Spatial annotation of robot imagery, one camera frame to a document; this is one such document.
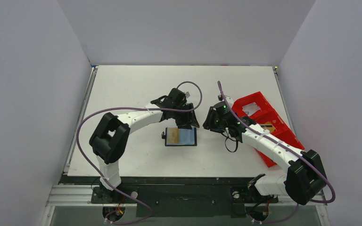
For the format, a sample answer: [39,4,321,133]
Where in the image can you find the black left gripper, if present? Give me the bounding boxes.
[172,104,198,130]

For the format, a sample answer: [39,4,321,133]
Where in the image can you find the black leather card holder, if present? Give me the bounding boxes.
[161,127,197,146]

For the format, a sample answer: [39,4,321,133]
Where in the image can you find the silver card in bin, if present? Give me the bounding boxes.
[242,102,261,116]

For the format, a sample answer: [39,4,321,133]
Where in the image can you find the red plastic bin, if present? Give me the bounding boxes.
[231,92,304,150]

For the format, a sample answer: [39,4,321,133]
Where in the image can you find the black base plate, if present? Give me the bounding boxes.
[59,175,282,221]

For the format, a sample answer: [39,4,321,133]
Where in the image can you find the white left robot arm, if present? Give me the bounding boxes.
[89,88,199,202]

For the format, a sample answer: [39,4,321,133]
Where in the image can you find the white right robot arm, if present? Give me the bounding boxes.
[203,101,326,205]

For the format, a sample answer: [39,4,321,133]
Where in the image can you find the gold striped credit card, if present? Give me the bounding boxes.
[261,123,276,133]

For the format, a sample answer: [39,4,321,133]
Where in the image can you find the aluminium frame rail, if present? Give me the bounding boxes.
[45,184,328,207]

